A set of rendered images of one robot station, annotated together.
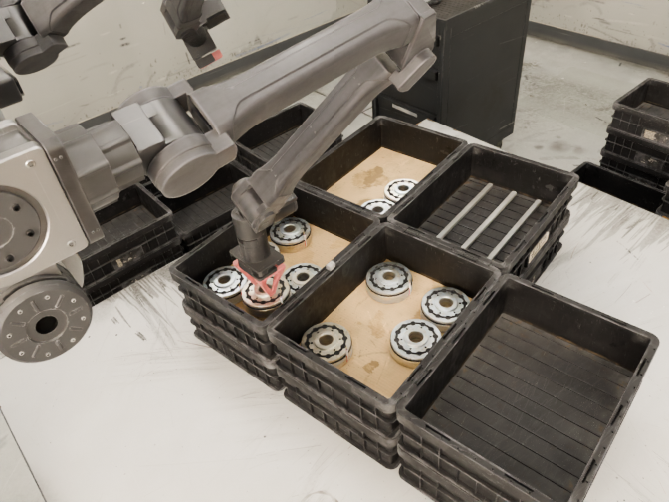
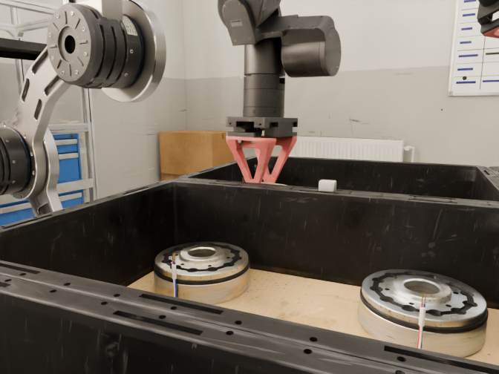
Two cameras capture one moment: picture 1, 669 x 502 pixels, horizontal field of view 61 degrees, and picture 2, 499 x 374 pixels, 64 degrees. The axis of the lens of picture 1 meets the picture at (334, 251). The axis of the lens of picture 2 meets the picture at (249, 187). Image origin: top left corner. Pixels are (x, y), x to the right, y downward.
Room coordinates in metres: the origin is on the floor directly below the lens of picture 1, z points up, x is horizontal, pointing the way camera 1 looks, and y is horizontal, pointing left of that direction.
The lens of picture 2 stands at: (0.65, -0.37, 1.02)
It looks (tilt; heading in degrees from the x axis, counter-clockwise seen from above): 11 degrees down; 70
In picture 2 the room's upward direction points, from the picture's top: straight up
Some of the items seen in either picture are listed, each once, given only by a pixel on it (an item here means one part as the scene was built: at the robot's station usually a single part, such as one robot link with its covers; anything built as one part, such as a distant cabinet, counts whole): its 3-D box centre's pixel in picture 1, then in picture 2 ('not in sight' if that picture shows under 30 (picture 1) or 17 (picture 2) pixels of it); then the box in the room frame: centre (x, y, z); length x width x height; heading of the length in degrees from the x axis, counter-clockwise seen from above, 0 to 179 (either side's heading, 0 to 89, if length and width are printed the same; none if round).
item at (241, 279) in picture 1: (225, 281); not in sight; (0.95, 0.26, 0.86); 0.10 x 0.10 x 0.01
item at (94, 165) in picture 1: (91, 165); not in sight; (0.52, 0.24, 1.45); 0.09 x 0.08 x 0.12; 37
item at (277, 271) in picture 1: (264, 275); (258, 155); (0.85, 0.15, 0.96); 0.07 x 0.07 x 0.09; 40
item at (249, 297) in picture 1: (265, 290); not in sight; (0.86, 0.15, 0.91); 0.10 x 0.10 x 0.01
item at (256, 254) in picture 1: (254, 246); (263, 103); (0.87, 0.16, 1.03); 0.10 x 0.07 x 0.07; 40
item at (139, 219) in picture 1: (123, 268); not in sight; (1.61, 0.78, 0.37); 0.40 x 0.30 x 0.45; 127
